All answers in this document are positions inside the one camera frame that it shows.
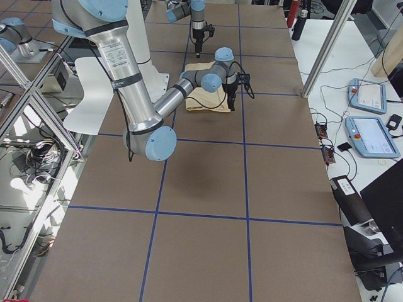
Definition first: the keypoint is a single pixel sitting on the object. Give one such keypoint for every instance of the near blue teach pendant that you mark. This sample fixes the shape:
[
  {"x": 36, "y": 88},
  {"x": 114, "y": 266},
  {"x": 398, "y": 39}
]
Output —
[{"x": 370, "y": 137}]

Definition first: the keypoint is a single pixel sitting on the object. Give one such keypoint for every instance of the black monitor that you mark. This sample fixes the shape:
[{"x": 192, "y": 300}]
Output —
[{"x": 383, "y": 199}]

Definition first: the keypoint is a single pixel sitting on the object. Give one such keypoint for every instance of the red water bottle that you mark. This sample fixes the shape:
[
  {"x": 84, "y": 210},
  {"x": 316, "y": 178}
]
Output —
[{"x": 294, "y": 7}]

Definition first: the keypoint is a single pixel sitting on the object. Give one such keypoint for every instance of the far blue teach pendant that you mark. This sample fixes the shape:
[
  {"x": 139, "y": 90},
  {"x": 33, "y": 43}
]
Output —
[{"x": 367, "y": 95}]

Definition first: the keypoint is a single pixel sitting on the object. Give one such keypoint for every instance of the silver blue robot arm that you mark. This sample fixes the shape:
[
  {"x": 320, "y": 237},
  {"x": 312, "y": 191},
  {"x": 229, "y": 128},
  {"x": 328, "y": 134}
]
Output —
[
  {"x": 115, "y": 27},
  {"x": 195, "y": 9}
]

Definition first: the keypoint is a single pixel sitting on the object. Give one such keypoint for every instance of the black water bottle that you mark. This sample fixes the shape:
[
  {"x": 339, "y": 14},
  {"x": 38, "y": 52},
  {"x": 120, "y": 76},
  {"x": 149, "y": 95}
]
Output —
[{"x": 299, "y": 25}]

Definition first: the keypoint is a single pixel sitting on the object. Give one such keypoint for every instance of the idle grey robot base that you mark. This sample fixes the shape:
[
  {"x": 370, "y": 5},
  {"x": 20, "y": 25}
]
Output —
[{"x": 19, "y": 43}]

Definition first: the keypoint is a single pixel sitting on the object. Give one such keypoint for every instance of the aluminium frame post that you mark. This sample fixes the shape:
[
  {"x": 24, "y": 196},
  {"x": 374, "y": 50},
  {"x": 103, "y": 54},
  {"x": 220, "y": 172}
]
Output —
[{"x": 330, "y": 40}]

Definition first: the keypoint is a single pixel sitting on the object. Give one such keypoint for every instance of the blue teach pendant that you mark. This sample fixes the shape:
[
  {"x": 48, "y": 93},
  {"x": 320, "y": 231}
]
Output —
[
  {"x": 367, "y": 95},
  {"x": 370, "y": 137}
]

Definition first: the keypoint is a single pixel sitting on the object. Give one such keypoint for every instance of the beige long-sleeve printed shirt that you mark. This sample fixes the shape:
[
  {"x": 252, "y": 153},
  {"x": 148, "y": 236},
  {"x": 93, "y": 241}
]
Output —
[{"x": 214, "y": 99}]

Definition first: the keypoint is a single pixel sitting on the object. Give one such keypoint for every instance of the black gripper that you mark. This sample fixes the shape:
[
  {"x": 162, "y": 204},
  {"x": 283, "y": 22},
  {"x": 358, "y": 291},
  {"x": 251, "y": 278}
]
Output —
[
  {"x": 198, "y": 35},
  {"x": 232, "y": 88}
]

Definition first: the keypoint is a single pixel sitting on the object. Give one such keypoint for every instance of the white plastic chair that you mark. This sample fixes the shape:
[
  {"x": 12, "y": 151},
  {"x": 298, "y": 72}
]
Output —
[{"x": 87, "y": 117}]

